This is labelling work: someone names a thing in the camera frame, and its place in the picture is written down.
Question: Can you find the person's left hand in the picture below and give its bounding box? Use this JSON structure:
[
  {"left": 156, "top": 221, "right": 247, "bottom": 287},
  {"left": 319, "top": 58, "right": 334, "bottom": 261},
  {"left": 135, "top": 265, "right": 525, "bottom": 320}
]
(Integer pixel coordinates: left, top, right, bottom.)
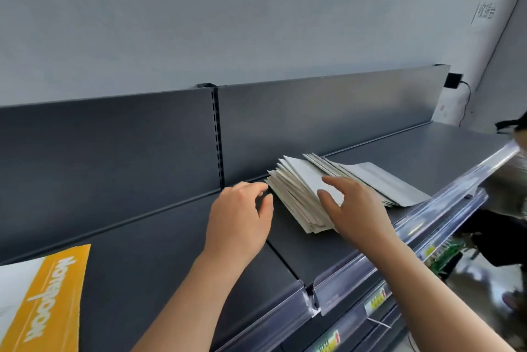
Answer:
[{"left": 202, "top": 181, "right": 274, "bottom": 278}]

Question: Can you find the black cable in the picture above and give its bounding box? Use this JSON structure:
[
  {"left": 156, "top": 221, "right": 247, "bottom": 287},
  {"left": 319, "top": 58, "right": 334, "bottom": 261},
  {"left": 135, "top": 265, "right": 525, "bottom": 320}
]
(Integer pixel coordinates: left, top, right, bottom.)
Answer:
[{"left": 458, "top": 81, "right": 472, "bottom": 128}]

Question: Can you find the yellow green price tag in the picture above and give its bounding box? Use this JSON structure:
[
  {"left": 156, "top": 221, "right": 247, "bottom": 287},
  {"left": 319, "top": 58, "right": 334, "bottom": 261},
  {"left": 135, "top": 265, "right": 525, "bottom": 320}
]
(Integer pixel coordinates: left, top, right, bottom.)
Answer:
[
  {"left": 364, "top": 285, "right": 392, "bottom": 316},
  {"left": 315, "top": 329, "right": 343, "bottom": 352}
]

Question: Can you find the green snack packet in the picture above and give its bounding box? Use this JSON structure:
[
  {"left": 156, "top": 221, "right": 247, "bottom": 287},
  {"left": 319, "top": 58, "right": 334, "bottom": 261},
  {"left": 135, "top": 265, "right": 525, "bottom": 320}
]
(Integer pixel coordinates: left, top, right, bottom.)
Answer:
[{"left": 428, "top": 238, "right": 466, "bottom": 276}]

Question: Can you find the person's right hand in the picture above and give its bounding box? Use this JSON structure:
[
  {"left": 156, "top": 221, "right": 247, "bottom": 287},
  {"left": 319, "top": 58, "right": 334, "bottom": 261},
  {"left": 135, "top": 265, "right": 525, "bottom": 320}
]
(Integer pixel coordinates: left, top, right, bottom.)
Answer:
[{"left": 317, "top": 176, "right": 398, "bottom": 256}]

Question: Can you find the clear plastic price rail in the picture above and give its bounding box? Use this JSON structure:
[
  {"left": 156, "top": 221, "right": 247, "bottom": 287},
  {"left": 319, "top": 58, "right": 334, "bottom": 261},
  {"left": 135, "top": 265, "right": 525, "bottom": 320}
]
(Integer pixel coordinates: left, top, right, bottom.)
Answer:
[
  {"left": 304, "top": 189, "right": 490, "bottom": 352},
  {"left": 312, "top": 140, "right": 520, "bottom": 315},
  {"left": 216, "top": 286, "right": 320, "bottom": 352}
]

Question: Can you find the slotted dark metal upright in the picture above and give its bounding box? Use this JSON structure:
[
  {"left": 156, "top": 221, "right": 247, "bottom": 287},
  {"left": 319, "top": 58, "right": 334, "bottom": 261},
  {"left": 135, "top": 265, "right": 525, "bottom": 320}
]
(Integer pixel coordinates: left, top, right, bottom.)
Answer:
[{"left": 197, "top": 83, "right": 226, "bottom": 190}]

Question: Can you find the white floral patterned panel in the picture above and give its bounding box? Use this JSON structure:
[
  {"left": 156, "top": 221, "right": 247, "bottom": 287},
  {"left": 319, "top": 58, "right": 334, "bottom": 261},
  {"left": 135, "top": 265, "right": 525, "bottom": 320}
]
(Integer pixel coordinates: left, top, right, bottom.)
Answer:
[{"left": 432, "top": 86, "right": 470, "bottom": 126}]

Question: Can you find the small orange notebook stack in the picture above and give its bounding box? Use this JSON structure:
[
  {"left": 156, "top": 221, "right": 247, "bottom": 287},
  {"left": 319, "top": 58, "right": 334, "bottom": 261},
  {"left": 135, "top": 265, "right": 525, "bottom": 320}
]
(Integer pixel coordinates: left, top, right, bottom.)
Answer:
[{"left": 0, "top": 243, "right": 91, "bottom": 352}]

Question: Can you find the dark grey back panel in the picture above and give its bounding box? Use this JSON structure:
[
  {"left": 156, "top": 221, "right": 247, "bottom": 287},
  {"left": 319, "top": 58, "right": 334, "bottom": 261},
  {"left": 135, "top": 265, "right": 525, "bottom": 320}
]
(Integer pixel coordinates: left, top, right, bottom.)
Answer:
[
  {"left": 0, "top": 87, "right": 223, "bottom": 264},
  {"left": 217, "top": 64, "right": 452, "bottom": 188}
]

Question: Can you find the person's left forearm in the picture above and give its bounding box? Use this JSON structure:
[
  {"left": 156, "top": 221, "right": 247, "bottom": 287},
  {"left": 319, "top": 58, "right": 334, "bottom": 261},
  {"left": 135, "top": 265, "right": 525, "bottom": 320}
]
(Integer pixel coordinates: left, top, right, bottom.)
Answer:
[{"left": 131, "top": 255, "right": 248, "bottom": 352}]

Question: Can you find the black wall adapter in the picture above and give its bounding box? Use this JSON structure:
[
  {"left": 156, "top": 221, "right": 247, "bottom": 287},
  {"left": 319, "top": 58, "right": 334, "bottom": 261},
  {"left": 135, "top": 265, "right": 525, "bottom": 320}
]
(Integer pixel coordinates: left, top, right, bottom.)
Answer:
[{"left": 443, "top": 72, "right": 464, "bottom": 90}]

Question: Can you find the pile of white notebooks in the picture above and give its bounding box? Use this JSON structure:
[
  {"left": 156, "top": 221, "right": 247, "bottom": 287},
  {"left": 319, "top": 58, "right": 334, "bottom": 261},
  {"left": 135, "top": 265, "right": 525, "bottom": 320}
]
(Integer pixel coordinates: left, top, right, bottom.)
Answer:
[{"left": 265, "top": 153, "right": 432, "bottom": 235}]

